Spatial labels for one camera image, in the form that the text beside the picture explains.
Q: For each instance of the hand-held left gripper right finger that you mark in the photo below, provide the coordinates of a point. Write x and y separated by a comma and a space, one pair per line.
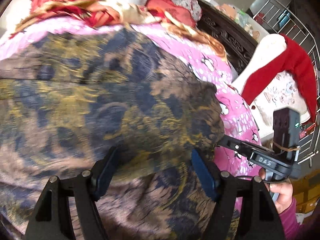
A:
202, 175

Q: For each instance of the person's right forearm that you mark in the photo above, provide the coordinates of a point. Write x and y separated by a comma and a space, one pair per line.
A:
290, 222

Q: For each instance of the cardboard box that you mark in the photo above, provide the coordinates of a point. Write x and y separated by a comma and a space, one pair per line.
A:
307, 192

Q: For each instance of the red and white cloth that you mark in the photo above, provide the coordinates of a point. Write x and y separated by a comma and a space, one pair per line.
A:
267, 45

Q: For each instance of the pink penguin print bedsheet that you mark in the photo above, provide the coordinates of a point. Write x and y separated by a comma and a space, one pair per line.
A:
232, 110

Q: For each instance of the gold and red blanket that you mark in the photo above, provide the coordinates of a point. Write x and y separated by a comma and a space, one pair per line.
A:
120, 12

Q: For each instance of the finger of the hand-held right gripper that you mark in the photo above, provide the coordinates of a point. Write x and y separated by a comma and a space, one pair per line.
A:
235, 146

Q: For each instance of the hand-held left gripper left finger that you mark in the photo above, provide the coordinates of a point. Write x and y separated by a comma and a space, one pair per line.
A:
105, 175

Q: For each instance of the dark floral patterned shirt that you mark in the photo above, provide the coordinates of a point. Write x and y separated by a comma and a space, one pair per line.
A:
100, 92

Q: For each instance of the person's right hand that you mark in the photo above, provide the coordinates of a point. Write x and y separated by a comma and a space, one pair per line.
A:
282, 195

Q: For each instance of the dark carved wooden headboard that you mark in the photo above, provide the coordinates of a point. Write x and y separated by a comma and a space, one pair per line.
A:
225, 35

